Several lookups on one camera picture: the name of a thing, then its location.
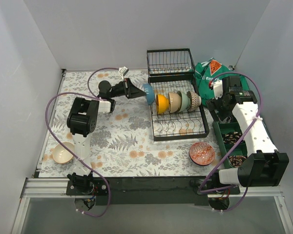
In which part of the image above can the black wire dish rack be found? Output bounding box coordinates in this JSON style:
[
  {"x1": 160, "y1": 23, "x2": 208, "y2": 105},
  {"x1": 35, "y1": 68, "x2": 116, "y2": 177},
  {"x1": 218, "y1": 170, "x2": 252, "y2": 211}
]
[{"x1": 146, "y1": 48, "x2": 209, "y2": 141}]

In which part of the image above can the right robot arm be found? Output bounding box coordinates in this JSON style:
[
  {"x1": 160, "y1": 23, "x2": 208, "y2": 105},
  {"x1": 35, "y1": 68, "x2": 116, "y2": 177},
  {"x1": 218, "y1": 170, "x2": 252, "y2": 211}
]
[{"x1": 206, "y1": 73, "x2": 289, "y2": 194}]

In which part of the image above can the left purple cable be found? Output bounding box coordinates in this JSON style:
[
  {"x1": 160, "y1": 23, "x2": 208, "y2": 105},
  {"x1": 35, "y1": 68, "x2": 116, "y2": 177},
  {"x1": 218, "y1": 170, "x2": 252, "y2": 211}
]
[{"x1": 45, "y1": 67, "x2": 124, "y2": 217}]

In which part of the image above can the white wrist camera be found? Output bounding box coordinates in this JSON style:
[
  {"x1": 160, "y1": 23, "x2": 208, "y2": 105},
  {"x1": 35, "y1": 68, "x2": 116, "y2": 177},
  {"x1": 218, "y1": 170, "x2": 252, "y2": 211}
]
[
  {"x1": 209, "y1": 80, "x2": 223, "y2": 99},
  {"x1": 119, "y1": 66, "x2": 129, "y2": 76}
]

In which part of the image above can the orange patterned bowl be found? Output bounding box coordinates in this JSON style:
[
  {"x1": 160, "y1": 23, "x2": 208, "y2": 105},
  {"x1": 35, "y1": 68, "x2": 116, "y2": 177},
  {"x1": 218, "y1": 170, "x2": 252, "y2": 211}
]
[{"x1": 189, "y1": 142, "x2": 215, "y2": 166}]

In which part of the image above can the cream ceramic bowl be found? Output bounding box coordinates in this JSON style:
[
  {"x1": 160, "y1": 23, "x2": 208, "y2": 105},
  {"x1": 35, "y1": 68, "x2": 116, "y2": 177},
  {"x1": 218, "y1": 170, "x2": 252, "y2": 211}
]
[{"x1": 168, "y1": 92, "x2": 182, "y2": 113}]

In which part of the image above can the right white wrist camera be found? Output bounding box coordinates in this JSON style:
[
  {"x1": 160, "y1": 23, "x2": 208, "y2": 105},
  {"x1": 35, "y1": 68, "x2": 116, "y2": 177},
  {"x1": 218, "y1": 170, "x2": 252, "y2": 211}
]
[{"x1": 209, "y1": 80, "x2": 223, "y2": 99}]

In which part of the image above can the aluminium front rail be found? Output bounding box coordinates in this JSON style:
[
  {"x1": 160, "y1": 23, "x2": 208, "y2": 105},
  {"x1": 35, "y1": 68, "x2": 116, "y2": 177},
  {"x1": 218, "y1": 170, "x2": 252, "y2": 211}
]
[{"x1": 19, "y1": 176, "x2": 284, "y2": 198}]

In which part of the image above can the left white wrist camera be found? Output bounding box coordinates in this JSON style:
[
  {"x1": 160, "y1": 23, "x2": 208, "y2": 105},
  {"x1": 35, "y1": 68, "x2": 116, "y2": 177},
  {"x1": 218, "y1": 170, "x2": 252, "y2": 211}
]
[{"x1": 119, "y1": 66, "x2": 129, "y2": 76}]

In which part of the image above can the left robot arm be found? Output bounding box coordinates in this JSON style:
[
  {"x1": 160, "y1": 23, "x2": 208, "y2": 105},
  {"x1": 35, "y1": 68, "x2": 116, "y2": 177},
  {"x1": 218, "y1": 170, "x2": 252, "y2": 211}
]
[{"x1": 67, "y1": 78, "x2": 146, "y2": 195}]

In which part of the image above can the mint green bowl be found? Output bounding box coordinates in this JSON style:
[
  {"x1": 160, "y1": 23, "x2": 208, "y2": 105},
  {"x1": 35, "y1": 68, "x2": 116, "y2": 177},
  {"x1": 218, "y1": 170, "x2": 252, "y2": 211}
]
[{"x1": 177, "y1": 91, "x2": 190, "y2": 112}]

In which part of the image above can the green compartment tray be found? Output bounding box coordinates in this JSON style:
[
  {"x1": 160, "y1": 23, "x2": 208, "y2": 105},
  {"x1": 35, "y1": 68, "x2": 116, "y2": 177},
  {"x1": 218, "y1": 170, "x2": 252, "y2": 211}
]
[{"x1": 212, "y1": 114, "x2": 281, "y2": 169}]

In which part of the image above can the cream bowl with yellow stripe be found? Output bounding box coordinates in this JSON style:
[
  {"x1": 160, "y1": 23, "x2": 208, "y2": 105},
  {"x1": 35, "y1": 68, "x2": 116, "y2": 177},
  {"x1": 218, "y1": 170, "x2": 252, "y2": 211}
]
[{"x1": 156, "y1": 94, "x2": 169, "y2": 114}]

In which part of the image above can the brown patterned bowl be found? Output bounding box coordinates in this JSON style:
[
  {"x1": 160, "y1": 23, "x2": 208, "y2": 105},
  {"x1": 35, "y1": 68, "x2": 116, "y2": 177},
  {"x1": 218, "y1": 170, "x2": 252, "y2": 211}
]
[{"x1": 187, "y1": 91, "x2": 202, "y2": 112}]

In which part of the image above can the green shirt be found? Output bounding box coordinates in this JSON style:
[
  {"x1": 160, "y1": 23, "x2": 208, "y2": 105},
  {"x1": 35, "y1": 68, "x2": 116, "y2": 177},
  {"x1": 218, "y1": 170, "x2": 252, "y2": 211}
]
[{"x1": 195, "y1": 58, "x2": 249, "y2": 107}]

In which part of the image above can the cream bowl with blue pattern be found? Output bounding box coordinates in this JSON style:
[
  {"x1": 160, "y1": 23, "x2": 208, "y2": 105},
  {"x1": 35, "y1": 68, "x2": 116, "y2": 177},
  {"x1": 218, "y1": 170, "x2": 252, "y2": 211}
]
[{"x1": 52, "y1": 144, "x2": 74, "y2": 164}]

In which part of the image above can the floral patterned table mat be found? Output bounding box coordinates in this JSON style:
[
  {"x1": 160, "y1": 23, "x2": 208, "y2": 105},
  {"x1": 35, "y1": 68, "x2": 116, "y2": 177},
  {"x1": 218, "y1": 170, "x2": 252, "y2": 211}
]
[{"x1": 39, "y1": 71, "x2": 221, "y2": 177}]

